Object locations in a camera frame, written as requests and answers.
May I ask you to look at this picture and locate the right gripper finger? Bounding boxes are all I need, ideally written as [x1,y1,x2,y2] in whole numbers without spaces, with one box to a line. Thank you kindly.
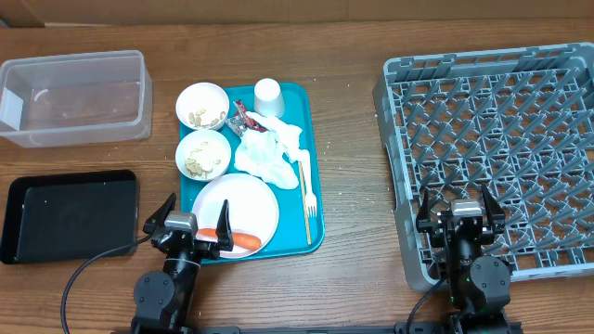
[415,188,438,234]
[481,184,506,234]

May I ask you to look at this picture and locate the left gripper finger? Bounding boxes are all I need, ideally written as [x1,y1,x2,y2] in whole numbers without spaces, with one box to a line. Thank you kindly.
[142,193,177,234]
[215,199,234,251]

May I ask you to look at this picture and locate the orange carrot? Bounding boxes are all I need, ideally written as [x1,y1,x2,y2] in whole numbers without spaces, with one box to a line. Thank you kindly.
[197,228,262,251]

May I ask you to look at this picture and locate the white bowl with rice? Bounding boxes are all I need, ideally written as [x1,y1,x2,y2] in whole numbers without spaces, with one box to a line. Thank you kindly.
[175,130,232,182]

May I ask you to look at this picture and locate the large white tissue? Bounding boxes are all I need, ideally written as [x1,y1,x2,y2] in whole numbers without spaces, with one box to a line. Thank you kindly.
[234,129,299,190]

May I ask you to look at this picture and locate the red snack wrapper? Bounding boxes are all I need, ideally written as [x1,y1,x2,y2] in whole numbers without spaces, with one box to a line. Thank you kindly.
[226,100,266,137]

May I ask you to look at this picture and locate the pink bowl with peanuts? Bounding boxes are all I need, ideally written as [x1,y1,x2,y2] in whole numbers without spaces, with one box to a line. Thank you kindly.
[175,83,230,131]

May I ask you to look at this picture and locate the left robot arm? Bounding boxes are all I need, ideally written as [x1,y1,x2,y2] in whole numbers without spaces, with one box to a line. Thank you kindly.
[130,194,234,334]

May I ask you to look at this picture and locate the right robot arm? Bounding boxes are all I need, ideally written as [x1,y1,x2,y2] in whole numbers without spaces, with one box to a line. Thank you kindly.
[416,186,521,334]

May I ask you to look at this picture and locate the grey dishwasher rack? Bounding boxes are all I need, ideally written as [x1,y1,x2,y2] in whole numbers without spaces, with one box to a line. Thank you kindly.
[373,43,593,291]

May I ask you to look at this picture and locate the white round plate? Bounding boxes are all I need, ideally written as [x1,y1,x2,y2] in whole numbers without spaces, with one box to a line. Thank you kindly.
[191,173,279,259]

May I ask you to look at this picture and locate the teal serving tray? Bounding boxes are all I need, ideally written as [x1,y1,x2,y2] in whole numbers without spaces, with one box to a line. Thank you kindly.
[179,83,326,264]

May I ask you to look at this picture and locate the white plastic fork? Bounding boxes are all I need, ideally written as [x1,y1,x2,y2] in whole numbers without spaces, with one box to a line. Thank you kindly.
[300,149,317,217]

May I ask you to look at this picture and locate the black plastic tray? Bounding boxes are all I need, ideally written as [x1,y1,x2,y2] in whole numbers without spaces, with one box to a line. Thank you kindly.
[1,170,139,264]

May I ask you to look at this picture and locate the wooden chopstick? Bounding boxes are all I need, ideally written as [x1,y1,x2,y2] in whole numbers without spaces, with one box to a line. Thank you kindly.
[298,161,312,245]

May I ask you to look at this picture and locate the small crumpled white tissue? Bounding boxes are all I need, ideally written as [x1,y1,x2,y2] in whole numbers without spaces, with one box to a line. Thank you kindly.
[247,111,303,162]

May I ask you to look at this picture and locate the clear plastic bin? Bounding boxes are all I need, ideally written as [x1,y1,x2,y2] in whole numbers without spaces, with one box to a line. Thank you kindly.
[1,50,152,148]

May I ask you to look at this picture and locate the white paper cup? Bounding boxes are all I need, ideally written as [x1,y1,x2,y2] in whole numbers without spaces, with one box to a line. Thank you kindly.
[254,78,285,118]

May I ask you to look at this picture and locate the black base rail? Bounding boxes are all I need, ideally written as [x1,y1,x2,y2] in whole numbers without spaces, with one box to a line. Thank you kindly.
[110,320,524,334]

